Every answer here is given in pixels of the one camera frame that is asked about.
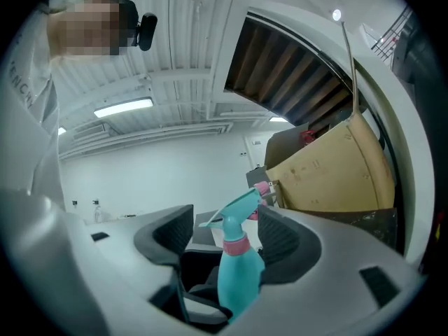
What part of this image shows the grey cabinet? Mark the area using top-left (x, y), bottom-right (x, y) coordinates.
top-left (245, 166), bottom-right (271, 193)

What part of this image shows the teal spray head pink collar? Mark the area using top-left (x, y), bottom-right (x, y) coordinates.
top-left (198, 181), bottom-right (271, 257)

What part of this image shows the teal spray bottle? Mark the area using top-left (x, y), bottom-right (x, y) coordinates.
top-left (217, 246), bottom-right (267, 324)

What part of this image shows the person's white shirt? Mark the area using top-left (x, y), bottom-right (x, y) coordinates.
top-left (0, 1), bottom-right (68, 210)

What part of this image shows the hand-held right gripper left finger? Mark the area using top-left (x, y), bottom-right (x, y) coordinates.
top-left (134, 204), bottom-right (195, 269)

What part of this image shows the large cardboard box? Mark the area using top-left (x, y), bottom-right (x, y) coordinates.
top-left (263, 20), bottom-right (398, 214)

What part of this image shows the person's head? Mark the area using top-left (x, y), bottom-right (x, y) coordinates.
top-left (46, 0), bottom-right (138, 57)

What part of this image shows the red item in cardboard box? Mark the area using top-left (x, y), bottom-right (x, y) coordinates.
top-left (299, 129), bottom-right (316, 147)

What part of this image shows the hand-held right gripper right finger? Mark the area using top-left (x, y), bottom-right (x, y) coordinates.
top-left (257, 204), bottom-right (323, 287)

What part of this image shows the dark grey board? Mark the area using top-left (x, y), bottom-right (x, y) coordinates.
top-left (191, 211), bottom-right (225, 247)

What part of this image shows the black head-mounted camera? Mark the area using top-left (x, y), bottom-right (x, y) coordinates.
top-left (131, 11), bottom-right (159, 53)

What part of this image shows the black metal railing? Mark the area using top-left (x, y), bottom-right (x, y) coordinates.
top-left (370, 4), bottom-right (414, 63)

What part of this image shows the dark box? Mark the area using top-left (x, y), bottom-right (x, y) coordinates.
top-left (307, 206), bottom-right (400, 256)

